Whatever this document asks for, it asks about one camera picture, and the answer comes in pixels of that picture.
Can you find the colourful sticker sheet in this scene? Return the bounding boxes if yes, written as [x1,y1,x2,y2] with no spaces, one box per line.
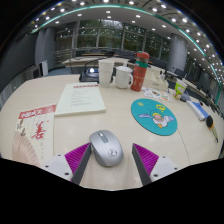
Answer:
[141,86,173,104]

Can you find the dark office chairs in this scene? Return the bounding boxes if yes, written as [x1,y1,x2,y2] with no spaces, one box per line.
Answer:
[74,49,189,80]

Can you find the stacked white paper cups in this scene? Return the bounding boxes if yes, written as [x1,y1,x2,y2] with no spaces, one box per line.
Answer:
[97,58,116,89]

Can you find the cream cardboard box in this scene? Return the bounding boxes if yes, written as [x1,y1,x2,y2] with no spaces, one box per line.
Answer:
[143,68,170,92]

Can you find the silver computer mouse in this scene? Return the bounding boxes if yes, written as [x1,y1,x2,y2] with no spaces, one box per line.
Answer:
[89,129,125,168]

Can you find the long beige conference desk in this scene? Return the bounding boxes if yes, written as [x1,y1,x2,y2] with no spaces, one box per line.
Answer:
[61,54,168,74]

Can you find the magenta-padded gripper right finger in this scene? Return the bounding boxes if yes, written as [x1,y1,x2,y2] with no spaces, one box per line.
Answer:
[131,142,181,187]

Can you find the red bottle with green band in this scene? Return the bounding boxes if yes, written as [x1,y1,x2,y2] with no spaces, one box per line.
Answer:
[130,50,151,93]

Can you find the green printed paper cup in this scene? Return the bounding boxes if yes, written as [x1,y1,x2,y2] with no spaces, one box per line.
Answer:
[173,79,189,101]

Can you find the blue and white book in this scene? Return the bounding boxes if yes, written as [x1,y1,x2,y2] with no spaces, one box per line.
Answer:
[185,99,210,122]

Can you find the white lidded mug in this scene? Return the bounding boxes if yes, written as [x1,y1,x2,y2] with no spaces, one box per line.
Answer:
[114,65,134,90]

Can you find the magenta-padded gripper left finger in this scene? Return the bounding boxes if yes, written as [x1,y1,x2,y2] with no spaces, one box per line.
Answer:
[41,142,92,186]

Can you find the white booklet with red heading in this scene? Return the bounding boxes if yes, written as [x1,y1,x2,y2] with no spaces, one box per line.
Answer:
[54,82,107,118]

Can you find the ceiling lights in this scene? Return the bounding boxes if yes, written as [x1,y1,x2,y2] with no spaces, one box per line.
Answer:
[31,0,224,84]

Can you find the round teal cartoon mouse pad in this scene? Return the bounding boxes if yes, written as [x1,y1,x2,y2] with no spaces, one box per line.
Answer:
[130,97,179,137]

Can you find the white standing panel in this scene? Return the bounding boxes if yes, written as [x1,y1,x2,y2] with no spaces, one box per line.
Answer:
[40,59,50,77]

